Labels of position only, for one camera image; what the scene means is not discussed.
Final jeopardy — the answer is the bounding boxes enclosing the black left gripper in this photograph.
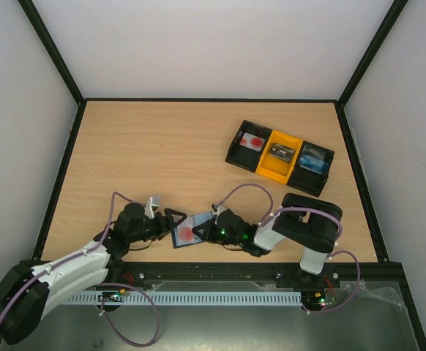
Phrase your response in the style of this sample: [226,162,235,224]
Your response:
[128,208,187,244]

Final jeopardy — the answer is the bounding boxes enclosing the red white april card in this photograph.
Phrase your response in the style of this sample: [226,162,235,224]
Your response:
[177,227,200,245]

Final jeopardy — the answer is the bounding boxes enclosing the blue leather card holder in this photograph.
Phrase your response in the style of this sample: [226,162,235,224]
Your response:
[171,211,213,249]

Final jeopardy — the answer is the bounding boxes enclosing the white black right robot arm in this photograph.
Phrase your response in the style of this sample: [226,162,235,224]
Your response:
[193,193,343,287]

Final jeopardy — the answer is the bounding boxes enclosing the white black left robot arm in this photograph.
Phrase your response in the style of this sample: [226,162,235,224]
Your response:
[0,203,187,345]

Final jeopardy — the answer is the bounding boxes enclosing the black left card bin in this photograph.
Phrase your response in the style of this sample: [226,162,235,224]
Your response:
[225,120,272,173]

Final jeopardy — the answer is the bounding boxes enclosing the black card bin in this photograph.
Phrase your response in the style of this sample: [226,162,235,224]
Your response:
[225,120,272,173]
[286,141,335,197]

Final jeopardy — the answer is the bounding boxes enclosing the red white cards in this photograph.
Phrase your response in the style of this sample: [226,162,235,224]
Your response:
[239,133,265,152]

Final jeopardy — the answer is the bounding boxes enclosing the yellow middle card bin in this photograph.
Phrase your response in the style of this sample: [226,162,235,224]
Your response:
[255,129,304,184]

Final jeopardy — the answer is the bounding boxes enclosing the black right card bin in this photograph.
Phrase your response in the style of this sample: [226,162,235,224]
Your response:
[286,141,335,197]

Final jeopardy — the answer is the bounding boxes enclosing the black cards stack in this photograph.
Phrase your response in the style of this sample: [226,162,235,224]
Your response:
[269,143,295,163]

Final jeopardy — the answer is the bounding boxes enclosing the blue cards stack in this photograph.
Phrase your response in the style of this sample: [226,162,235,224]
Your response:
[298,154,326,174]

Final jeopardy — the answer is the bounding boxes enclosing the metal sheet front panel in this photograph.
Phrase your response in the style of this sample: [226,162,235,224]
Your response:
[15,282,419,350]

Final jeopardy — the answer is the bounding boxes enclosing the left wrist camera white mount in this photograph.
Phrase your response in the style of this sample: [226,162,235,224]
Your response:
[144,195,160,219]

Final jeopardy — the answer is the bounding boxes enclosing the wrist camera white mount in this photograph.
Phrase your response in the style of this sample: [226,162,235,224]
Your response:
[212,204,227,223]
[144,195,160,219]

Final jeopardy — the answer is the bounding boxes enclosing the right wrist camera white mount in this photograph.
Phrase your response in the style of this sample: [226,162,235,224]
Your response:
[212,204,227,223]

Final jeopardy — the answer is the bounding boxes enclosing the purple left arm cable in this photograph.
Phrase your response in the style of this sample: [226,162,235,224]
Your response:
[0,191,152,339]

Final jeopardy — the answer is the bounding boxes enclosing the light blue slotted cable duct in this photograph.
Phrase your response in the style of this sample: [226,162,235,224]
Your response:
[63,291,302,306]

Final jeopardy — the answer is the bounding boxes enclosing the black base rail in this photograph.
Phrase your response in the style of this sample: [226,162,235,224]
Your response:
[18,261,404,290]

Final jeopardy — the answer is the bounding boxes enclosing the black cage frame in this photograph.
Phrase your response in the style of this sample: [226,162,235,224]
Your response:
[19,1,426,350]

